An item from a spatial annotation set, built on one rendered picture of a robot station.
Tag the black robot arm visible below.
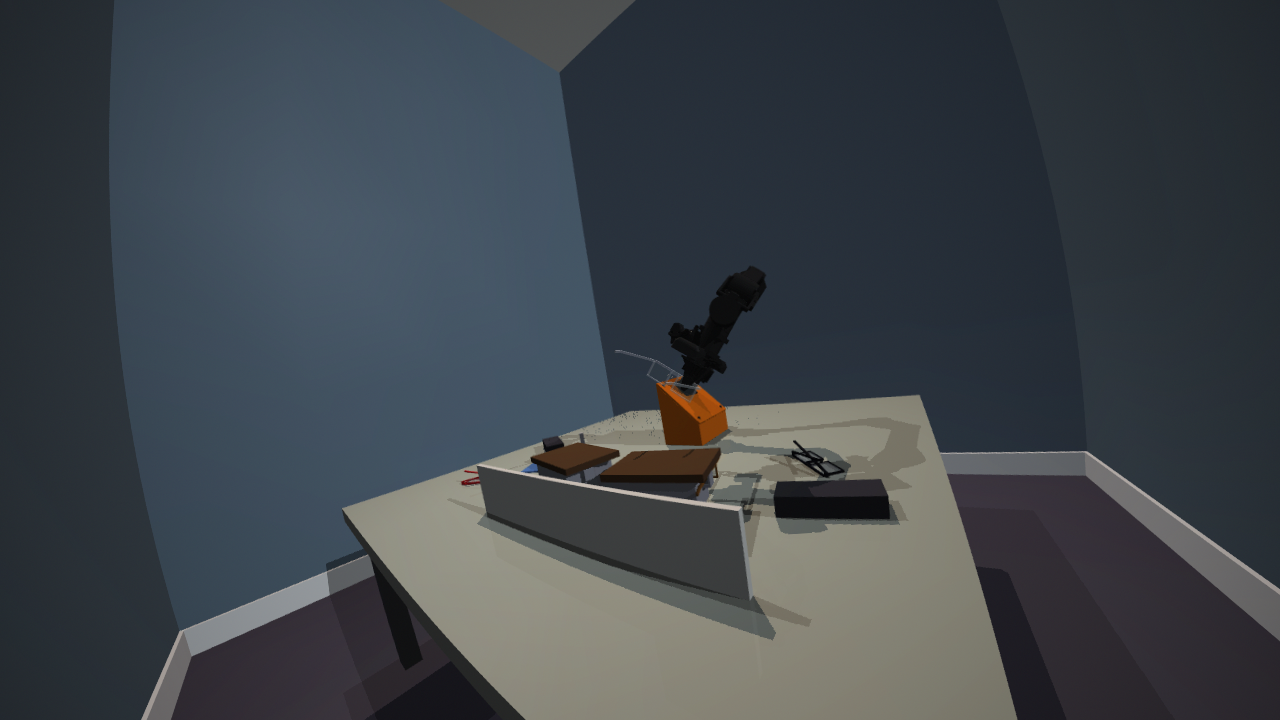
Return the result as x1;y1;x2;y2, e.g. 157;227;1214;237
668;266;767;345

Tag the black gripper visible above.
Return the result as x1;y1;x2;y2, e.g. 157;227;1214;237
671;323;730;386

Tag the white rectangular panel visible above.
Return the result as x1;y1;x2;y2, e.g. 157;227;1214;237
477;464;753;601

